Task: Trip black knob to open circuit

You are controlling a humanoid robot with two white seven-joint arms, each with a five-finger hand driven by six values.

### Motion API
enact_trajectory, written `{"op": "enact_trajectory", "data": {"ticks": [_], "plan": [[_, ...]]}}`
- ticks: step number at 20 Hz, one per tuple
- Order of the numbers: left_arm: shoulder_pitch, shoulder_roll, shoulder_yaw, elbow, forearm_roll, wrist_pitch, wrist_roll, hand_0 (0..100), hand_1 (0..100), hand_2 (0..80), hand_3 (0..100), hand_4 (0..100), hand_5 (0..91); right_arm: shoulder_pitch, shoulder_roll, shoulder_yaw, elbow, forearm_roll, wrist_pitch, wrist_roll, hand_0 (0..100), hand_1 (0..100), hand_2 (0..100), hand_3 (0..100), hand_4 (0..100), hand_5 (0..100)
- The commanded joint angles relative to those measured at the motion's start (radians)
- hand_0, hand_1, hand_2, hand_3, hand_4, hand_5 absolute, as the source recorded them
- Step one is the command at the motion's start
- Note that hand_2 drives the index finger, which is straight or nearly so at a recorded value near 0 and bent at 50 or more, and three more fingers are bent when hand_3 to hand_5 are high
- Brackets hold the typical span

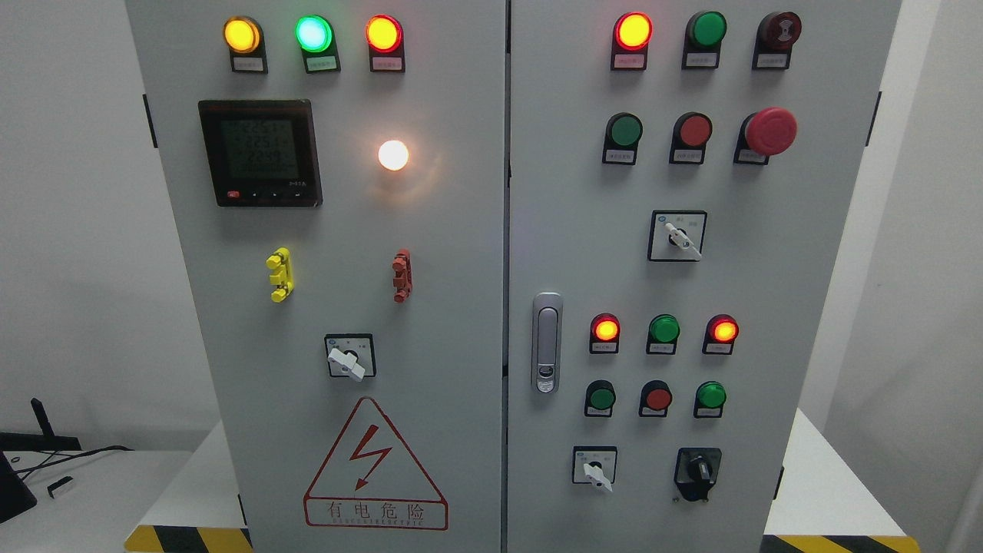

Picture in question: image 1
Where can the black rotary knob switch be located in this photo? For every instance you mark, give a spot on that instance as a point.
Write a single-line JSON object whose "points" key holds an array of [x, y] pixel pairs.
{"points": [[696, 471]]}

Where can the red terminal connector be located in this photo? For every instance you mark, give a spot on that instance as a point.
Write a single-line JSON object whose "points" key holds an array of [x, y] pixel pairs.
{"points": [[403, 276]]}

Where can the red lit indicator middle left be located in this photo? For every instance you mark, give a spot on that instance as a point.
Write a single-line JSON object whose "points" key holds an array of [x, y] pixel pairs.
{"points": [[604, 337]]}

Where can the white lit indicator lamp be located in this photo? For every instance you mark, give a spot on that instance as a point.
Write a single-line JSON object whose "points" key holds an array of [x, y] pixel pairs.
{"points": [[393, 155]]}

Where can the green push button lower left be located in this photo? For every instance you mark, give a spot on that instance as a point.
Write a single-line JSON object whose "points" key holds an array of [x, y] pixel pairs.
{"points": [[599, 399]]}

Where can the green push button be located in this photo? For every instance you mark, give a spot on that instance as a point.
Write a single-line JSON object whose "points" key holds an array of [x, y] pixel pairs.
{"points": [[599, 399], [709, 400], [621, 138]]}

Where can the green indicator middle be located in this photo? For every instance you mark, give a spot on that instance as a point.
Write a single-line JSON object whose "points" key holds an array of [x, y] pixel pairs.
{"points": [[663, 335]]}

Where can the grey left cabinet door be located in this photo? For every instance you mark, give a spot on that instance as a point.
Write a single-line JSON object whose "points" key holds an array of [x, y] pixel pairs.
{"points": [[439, 354]]}

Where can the grey cabinet door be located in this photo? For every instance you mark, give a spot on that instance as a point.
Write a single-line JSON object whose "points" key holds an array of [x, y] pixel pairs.
{"points": [[581, 228], [439, 354]]}

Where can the green push button upper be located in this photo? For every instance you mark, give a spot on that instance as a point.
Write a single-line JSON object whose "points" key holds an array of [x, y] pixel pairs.
{"points": [[621, 138]]}

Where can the red push button lower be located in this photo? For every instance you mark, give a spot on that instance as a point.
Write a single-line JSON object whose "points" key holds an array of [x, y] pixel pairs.
{"points": [[655, 399]]}

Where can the red push button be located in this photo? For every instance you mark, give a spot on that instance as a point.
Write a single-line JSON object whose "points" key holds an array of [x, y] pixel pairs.
{"points": [[690, 136], [655, 399]]}

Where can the yellow terminal connector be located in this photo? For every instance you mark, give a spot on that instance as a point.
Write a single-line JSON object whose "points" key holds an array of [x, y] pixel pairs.
{"points": [[281, 274]]}

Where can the grey right cabinet door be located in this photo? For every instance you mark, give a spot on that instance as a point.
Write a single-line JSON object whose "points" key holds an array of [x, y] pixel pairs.
{"points": [[581, 228]]}

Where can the red lit indicator middle right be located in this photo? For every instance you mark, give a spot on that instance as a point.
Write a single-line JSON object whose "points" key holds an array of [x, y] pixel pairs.
{"points": [[720, 335]]}

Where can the red electric hazard warning sign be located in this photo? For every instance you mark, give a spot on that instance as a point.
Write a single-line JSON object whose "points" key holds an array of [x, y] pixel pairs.
{"points": [[372, 479]]}

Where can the red push button upper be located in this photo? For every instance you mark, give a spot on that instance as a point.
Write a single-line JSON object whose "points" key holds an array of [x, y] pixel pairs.
{"points": [[690, 136]]}

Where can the green push button lower right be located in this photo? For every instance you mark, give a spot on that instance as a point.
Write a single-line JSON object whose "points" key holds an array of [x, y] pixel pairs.
{"points": [[709, 400]]}

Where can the black digital power meter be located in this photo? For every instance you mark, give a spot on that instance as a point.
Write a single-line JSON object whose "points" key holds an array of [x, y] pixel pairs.
{"points": [[261, 152]]}

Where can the red lit indicator light left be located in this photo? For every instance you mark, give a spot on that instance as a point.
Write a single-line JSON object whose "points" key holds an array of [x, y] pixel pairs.
{"points": [[384, 36]]}

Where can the red lit indicator top right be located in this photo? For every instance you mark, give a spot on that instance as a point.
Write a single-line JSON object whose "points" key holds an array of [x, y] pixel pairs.
{"points": [[631, 36]]}

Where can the green lit indicator light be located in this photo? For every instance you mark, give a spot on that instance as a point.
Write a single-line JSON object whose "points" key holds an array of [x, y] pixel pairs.
{"points": [[318, 44]]}

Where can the red emergency stop mushroom button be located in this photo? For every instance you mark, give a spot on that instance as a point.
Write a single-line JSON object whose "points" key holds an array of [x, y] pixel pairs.
{"points": [[768, 132]]}

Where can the green indicator top right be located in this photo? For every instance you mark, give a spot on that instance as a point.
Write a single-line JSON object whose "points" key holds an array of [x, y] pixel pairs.
{"points": [[702, 42]]}

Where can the yellow indicator light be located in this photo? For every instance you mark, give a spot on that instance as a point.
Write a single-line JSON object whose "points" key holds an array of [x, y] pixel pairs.
{"points": [[245, 41]]}

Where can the dark red buzzer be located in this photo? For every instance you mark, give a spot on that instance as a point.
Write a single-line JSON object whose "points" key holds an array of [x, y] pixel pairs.
{"points": [[777, 33]]}

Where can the yellow black hazard tape right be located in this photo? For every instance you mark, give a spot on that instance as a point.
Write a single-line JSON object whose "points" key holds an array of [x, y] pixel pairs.
{"points": [[838, 543]]}

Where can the yellow black hazard tape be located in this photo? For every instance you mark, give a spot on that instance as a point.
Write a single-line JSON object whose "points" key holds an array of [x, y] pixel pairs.
{"points": [[170, 538], [838, 543]]}

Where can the yellow black hazard tape left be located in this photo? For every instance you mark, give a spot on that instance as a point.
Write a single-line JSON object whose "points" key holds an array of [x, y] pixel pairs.
{"points": [[170, 538]]}

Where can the small black white usb stick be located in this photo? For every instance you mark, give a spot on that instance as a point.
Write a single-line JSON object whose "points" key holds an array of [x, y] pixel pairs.
{"points": [[57, 488]]}

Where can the silver cabinet door handle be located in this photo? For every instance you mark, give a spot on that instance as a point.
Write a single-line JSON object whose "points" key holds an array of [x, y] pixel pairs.
{"points": [[546, 341]]}

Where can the white selector switch left door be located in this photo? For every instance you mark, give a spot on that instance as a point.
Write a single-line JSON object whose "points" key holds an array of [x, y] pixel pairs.
{"points": [[350, 355]]}

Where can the white selector switch upper right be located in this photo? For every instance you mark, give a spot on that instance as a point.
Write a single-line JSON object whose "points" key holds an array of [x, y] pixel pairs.
{"points": [[676, 235]]}

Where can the white selector switch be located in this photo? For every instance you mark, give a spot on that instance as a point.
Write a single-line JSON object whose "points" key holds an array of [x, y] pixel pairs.
{"points": [[594, 465], [676, 235]]}

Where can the white selector switch lower right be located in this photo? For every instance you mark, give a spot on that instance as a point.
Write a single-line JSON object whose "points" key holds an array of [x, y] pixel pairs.
{"points": [[594, 465]]}

